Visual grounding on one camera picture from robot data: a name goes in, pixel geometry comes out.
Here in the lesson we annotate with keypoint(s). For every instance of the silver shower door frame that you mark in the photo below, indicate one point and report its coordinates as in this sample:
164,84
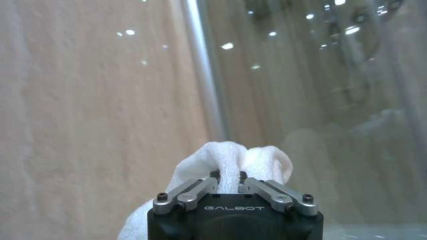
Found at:
200,62

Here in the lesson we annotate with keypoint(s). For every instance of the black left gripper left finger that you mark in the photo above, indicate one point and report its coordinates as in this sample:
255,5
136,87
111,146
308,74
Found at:
189,193

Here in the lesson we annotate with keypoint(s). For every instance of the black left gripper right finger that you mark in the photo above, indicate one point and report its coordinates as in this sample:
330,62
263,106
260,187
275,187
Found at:
276,195

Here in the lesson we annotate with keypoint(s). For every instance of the white terry towel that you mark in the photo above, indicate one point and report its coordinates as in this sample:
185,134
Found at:
229,160

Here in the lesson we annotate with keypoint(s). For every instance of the glass shower door panel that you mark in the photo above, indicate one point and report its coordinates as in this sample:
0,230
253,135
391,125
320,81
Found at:
320,105

